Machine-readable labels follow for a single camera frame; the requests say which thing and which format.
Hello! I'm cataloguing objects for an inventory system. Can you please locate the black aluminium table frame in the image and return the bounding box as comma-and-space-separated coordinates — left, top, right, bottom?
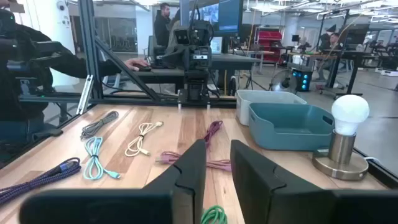
18, 0, 398, 189

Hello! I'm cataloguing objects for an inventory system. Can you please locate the maroon usb cable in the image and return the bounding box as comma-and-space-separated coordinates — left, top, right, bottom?
203, 120, 224, 150

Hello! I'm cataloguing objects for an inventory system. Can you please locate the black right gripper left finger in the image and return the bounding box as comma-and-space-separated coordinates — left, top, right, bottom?
18, 139, 208, 224

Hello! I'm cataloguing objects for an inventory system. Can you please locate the floor fan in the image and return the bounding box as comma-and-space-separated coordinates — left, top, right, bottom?
269, 68, 299, 94

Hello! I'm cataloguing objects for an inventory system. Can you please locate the cream usb cable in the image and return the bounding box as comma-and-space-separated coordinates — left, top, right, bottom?
124, 121, 164, 157

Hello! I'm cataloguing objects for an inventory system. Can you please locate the green usb cable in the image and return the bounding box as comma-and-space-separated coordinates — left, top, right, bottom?
200, 205, 228, 224

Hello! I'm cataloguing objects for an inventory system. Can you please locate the large computer monitor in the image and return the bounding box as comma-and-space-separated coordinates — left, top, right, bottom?
198, 0, 244, 35

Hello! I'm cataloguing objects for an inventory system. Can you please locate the dark purple braided usb cable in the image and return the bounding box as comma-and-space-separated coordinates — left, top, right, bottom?
0, 157, 82, 206

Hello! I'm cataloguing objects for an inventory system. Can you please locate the black standing desk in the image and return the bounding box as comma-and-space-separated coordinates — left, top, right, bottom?
323, 49, 377, 97

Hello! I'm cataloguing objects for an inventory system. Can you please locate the red storage shelf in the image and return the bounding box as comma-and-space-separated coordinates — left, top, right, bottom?
256, 30, 283, 54

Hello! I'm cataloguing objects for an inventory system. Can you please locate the person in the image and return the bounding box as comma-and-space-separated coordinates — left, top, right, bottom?
0, 0, 150, 162
323, 32, 343, 52
154, 2, 174, 47

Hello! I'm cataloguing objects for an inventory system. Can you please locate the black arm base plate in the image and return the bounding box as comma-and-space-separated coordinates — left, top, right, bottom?
177, 89, 211, 105

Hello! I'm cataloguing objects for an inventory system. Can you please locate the dark office desk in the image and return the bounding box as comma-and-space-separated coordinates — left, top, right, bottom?
133, 53, 262, 94

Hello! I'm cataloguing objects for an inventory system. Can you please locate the teal plastic bin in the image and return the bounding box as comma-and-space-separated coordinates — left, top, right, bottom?
248, 102, 336, 152

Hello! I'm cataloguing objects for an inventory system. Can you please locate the light blue usb cable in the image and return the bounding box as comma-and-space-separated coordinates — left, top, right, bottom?
82, 136, 121, 181

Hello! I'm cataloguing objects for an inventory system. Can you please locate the pink usb cable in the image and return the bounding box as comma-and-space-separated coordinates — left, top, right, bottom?
155, 151, 233, 172

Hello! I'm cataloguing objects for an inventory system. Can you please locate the computer tower with lights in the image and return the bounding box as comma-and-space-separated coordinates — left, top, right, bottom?
291, 68, 313, 93

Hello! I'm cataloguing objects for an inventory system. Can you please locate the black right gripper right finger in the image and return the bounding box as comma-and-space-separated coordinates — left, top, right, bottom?
229, 139, 398, 224

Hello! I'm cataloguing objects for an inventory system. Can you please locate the grey usb cable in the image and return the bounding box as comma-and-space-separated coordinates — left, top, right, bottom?
80, 110, 120, 141

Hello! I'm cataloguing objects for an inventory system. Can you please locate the laptop with white screen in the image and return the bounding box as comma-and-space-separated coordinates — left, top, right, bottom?
210, 36, 223, 55

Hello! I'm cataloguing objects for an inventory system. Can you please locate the white plastic bin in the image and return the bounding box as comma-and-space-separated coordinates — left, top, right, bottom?
235, 89, 308, 127

